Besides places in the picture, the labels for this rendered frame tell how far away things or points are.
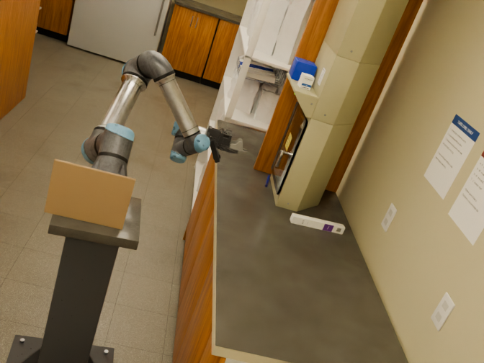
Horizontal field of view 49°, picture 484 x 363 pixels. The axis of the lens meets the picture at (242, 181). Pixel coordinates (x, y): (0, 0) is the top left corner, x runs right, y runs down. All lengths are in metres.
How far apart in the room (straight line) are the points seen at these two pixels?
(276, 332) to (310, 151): 0.98
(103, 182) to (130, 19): 5.49
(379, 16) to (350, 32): 0.13
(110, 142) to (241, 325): 0.83
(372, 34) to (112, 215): 1.30
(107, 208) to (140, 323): 1.21
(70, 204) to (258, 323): 0.79
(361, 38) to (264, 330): 1.28
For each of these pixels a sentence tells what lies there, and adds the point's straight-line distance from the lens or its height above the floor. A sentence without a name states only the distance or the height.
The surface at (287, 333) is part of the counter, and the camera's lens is 1.85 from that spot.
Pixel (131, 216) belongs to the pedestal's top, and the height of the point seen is 0.94.
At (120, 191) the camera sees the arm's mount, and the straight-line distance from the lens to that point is 1.97.
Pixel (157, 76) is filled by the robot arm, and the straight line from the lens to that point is 2.29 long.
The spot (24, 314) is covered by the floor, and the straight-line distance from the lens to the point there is 3.03.
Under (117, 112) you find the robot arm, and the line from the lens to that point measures 2.27.
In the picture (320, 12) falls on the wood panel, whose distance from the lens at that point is 2.71.
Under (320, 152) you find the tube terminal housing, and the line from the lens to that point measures 2.51.
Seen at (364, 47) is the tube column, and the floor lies 1.78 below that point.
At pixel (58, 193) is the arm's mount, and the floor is 1.03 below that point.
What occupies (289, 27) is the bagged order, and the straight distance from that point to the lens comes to 3.64.
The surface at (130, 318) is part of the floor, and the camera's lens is 3.11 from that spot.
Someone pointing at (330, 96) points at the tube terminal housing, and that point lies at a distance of 2.43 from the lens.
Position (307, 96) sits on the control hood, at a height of 1.50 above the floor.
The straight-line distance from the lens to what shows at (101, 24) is 7.42.
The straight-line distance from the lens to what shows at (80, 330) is 2.38.
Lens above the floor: 2.05
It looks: 24 degrees down
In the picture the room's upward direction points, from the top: 20 degrees clockwise
